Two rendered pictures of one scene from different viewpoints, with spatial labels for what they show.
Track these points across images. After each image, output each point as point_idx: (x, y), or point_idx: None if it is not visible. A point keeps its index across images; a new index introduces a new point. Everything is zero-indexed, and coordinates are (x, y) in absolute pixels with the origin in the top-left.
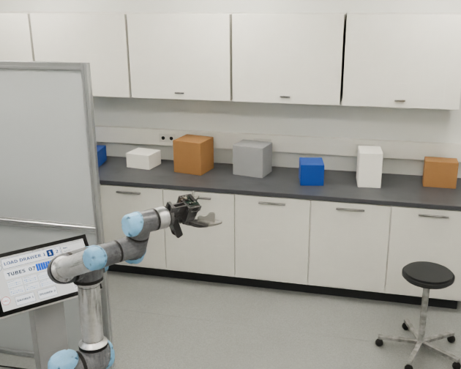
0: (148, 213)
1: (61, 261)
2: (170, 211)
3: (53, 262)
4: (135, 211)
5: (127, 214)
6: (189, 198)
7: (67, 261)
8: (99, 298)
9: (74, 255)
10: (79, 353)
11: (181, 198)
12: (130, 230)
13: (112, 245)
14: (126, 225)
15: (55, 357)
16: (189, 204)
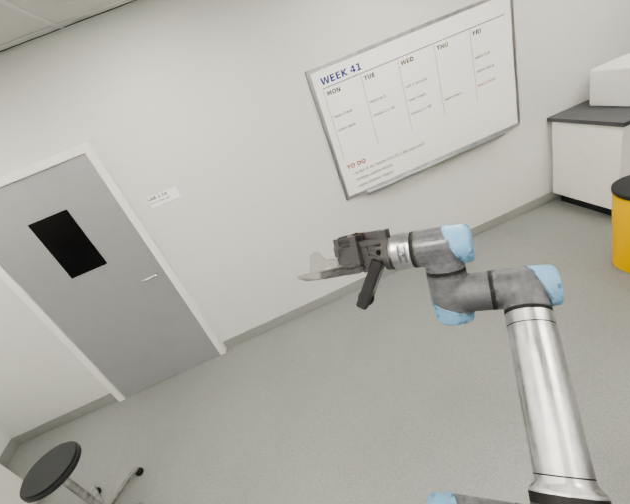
0: (428, 228)
1: (581, 444)
2: (389, 236)
3: (600, 497)
4: (444, 230)
5: (459, 231)
6: (343, 237)
7: (573, 401)
8: None
9: (559, 370)
10: None
11: (359, 233)
12: (472, 237)
13: (503, 269)
14: (471, 238)
15: None
16: (357, 234)
